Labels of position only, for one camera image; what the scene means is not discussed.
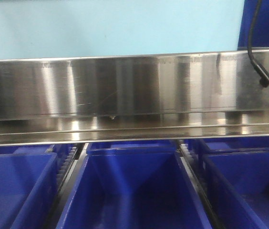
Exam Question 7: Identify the light blue plastic bin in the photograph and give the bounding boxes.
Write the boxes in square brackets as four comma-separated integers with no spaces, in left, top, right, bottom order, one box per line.
[0,0,244,59]

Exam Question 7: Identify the dark blue bin rear middle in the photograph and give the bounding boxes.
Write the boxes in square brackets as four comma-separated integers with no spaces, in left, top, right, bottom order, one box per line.
[86,140,177,155]

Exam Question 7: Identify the dark blue bin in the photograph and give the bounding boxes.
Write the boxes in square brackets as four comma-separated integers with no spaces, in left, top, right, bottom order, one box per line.
[238,0,269,50]
[56,151,211,229]
[184,137,269,167]
[203,151,269,229]
[86,140,177,155]
[0,153,57,229]

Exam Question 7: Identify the dark blue bin lower middle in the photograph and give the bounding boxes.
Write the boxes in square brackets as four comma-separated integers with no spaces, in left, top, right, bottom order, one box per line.
[56,151,211,229]

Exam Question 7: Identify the white roller track right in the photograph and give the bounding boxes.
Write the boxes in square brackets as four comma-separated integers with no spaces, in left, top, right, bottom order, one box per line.
[178,140,207,192]

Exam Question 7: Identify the dark blue bin rear right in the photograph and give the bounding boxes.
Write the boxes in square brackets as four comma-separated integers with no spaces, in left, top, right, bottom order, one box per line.
[184,137,269,167]

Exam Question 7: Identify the dark blue bin lower right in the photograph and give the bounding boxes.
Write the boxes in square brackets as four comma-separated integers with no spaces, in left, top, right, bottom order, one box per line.
[203,151,269,229]

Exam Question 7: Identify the dark blue bin lower left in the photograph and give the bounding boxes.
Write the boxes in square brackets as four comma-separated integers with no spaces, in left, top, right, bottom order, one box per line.
[0,153,57,229]

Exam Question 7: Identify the dark blue bin upper right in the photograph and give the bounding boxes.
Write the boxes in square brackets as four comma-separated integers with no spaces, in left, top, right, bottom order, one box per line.
[238,0,269,50]

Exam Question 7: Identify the stainless steel shelf rail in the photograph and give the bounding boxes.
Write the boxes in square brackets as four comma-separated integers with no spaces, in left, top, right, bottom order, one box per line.
[0,49,269,146]

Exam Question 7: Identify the steel divider rail left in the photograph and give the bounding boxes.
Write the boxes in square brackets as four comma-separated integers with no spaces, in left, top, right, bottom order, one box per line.
[43,143,88,229]

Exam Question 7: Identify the black cable with plug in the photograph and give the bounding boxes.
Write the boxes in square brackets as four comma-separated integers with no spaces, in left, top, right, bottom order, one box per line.
[247,0,269,88]

